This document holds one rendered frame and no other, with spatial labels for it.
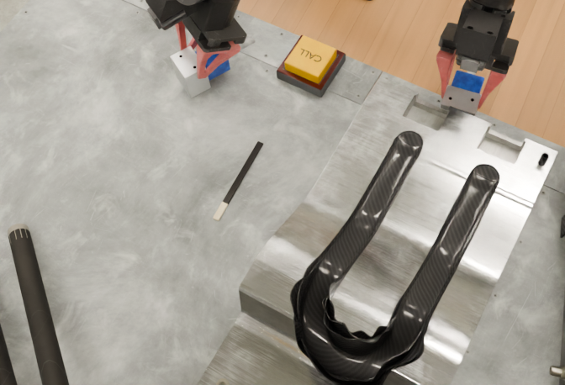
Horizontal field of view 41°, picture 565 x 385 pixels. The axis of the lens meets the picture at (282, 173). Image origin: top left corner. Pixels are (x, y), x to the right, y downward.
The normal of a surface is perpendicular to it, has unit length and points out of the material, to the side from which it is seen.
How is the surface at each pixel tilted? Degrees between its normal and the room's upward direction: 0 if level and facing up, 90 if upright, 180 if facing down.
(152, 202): 0
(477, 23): 29
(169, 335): 0
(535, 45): 0
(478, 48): 61
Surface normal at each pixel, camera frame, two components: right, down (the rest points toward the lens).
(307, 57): -0.07, -0.47
